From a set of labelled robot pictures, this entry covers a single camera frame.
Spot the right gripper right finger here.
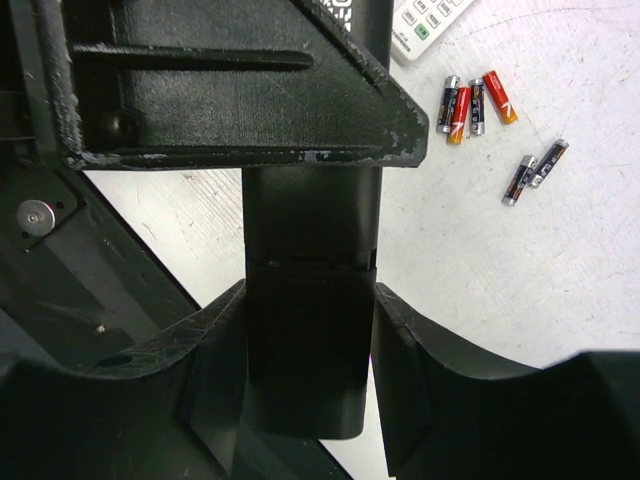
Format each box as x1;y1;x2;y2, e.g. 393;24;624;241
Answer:
372;284;639;479

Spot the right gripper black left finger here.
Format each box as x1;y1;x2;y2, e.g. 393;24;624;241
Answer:
1;282;246;479

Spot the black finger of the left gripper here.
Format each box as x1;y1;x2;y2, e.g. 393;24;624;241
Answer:
29;1;428;170

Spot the black remote control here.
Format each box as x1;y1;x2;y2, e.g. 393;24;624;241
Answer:
241;0;394;441

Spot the white remote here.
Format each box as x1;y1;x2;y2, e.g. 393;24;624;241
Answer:
391;0;474;65

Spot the black battery cluster right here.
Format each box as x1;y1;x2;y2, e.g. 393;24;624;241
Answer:
502;155;538;206

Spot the black battery pair right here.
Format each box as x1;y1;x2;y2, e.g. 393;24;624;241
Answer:
528;139;569;189

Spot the red battery lower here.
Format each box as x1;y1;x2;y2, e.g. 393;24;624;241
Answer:
447;87;471;145

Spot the red battery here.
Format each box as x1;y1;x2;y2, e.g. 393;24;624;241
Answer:
447;87;471;145
483;70;518;125

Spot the red battery top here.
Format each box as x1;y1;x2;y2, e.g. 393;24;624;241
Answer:
483;70;518;125

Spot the black battery cluster middle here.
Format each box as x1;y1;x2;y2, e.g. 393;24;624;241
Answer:
436;75;460;133

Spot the black battery in cluster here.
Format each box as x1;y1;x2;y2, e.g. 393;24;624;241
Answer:
469;78;485;136

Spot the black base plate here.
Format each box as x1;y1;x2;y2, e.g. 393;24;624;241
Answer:
1;142;198;367

